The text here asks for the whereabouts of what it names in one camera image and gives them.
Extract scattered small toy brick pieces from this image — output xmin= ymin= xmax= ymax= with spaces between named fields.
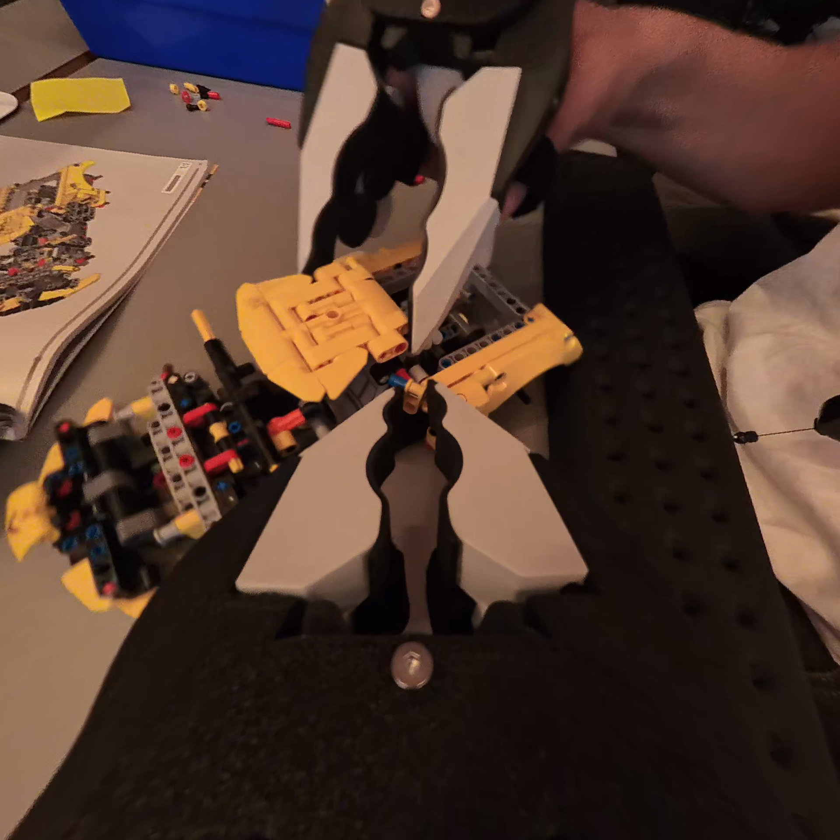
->
xmin=169 ymin=82 xmax=291 ymax=129

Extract blue storage bin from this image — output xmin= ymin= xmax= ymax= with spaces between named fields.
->
xmin=59 ymin=0 xmax=326 ymax=91

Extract black lanyard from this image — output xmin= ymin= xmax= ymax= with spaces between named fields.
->
xmin=734 ymin=394 xmax=840 ymax=446

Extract person's right forearm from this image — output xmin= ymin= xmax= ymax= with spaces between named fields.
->
xmin=722 ymin=23 xmax=840 ymax=214

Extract person's right hand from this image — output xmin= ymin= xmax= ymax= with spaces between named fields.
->
xmin=548 ymin=0 xmax=726 ymax=201

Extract open instruction booklet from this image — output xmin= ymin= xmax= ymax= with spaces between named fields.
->
xmin=0 ymin=134 xmax=219 ymax=441

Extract yellow paper piece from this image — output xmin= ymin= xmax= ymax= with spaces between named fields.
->
xmin=29 ymin=77 xmax=131 ymax=122

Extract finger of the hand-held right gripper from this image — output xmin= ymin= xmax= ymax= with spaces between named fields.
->
xmin=297 ymin=42 xmax=382 ymax=278
xmin=408 ymin=66 xmax=524 ymax=357

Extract yellow toy brick car model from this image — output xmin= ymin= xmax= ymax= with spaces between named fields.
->
xmin=3 ymin=239 xmax=585 ymax=618

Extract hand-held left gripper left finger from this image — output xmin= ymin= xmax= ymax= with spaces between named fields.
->
xmin=235 ymin=387 xmax=401 ymax=601

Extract black dimpled chair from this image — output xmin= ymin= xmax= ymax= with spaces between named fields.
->
xmin=525 ymin=151 xmax=840 ymax=840

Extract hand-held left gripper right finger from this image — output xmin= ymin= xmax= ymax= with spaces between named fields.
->
xmin=425 ymin=381 xmax=588 ymax=608

